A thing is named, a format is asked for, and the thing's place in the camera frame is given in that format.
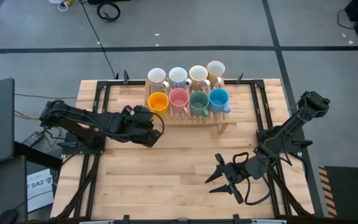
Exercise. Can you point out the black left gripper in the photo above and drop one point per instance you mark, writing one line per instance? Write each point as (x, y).
(141, 127)

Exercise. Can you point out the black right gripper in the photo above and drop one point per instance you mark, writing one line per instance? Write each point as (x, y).
(236, 174)

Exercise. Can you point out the yellow-orange faceted mug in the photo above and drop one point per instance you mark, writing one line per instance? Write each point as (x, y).
(158, 104)

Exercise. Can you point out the pink faceted mug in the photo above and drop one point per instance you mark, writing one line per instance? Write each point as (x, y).
(179, 99)

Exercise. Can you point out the patterned white mug pink rim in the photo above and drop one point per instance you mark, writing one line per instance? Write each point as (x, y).
(156, 76)

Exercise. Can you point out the green faceted mug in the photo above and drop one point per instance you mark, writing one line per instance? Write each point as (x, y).
(199, 102)

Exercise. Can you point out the white mug blue pattern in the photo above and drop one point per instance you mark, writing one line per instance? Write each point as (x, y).
(178, 76)

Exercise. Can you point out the red-patterned mug yellow rim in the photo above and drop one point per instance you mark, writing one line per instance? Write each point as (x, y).
(198, 74)

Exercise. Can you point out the blue faceted mug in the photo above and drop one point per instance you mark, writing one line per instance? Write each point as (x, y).
(218, 99)

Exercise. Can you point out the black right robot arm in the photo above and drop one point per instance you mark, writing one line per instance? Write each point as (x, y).
(291, 127)

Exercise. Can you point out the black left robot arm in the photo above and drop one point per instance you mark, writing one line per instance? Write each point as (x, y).
(104, 123)

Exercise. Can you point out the wooden slatted rack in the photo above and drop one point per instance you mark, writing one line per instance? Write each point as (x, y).
(197, 120)

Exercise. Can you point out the black power adapter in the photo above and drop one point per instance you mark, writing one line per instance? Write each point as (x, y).
(33, 139)

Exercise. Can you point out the white printed paper sheet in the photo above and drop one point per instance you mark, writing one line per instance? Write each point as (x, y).
(39, 193)

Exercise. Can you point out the black hazard-striped mat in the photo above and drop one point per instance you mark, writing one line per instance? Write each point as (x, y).
(350, 193)

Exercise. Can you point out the white round object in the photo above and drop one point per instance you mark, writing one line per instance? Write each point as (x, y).
(54, 1)

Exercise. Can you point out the black computer mouse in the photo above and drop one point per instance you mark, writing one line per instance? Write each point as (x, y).
(6, 216)

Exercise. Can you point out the black frame clamp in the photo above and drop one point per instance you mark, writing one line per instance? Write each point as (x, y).
(125, 77)
(239, 78)
(235, 219)
(125, 219)

